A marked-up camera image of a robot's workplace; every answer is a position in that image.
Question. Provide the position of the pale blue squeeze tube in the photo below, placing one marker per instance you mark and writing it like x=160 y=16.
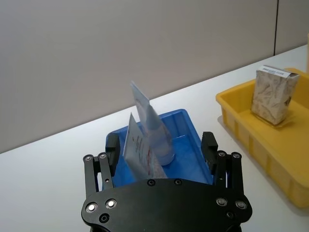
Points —
x=157 y=130

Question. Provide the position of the blue plastic tray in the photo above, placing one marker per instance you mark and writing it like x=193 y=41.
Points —
x=186 y=154

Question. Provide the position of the white red-print squeeze tube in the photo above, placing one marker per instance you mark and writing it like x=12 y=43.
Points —
x=138 y=154

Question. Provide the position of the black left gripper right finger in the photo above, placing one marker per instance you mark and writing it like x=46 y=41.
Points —
x=225 y=169

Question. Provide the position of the beige crumpled-print carton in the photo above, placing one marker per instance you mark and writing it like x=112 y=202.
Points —
x=271 y=96

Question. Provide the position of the yellow plastic tray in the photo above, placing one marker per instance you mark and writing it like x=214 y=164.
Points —
x=270 y=154

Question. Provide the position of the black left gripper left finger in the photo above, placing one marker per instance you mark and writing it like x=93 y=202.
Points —
x=105 y=169

